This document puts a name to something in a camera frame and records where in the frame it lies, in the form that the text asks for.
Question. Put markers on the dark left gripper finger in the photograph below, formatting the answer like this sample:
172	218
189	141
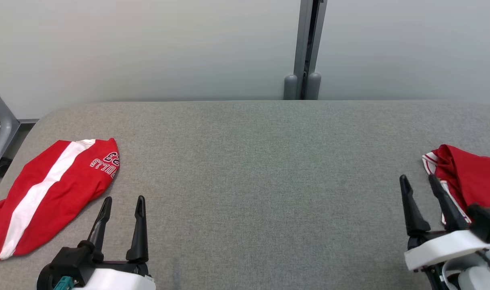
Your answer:
102	225
140	233

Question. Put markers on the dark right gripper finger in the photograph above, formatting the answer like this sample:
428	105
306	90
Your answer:
414	213
448	209

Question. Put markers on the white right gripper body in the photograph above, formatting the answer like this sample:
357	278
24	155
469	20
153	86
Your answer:
442	245

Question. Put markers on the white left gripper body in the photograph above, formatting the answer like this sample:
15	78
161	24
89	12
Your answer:
116	280

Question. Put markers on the red shirt with white sleeves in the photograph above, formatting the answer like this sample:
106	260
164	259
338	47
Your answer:
474	177

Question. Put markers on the red shorts with Bulls print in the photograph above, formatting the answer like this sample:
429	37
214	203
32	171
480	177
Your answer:
67	181

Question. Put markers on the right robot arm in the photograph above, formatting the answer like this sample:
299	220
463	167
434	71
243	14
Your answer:
476	280

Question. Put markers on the black caster wheel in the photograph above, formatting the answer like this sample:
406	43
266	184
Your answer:
2	167

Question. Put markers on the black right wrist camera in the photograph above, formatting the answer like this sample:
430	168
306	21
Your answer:
486	221

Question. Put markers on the teal left camera plug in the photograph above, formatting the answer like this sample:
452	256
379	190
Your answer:
63	283

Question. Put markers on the grey cylinder post foot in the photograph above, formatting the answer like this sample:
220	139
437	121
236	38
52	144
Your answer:
290	86
314	85

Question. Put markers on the grey partition post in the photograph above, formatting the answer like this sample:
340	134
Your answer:
301	40

